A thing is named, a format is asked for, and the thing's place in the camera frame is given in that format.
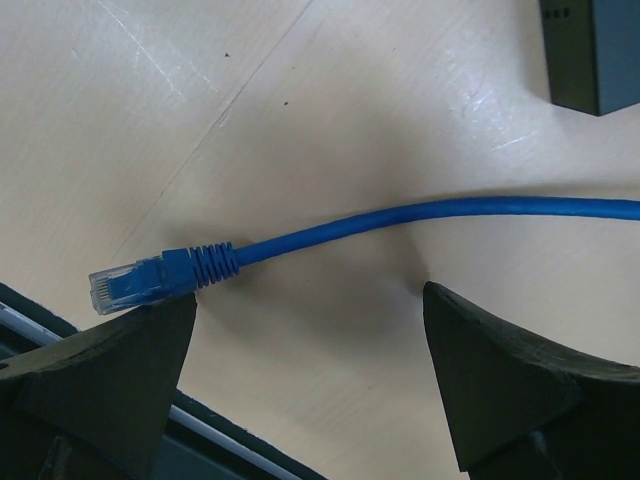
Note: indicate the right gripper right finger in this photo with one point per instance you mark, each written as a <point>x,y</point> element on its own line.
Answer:
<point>520,406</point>

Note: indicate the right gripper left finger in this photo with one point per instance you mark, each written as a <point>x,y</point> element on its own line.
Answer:
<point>95,405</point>

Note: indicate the small black network switch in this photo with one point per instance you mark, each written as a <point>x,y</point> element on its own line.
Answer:
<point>592,54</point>

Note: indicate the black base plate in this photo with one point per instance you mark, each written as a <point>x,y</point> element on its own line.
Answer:
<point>197,443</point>

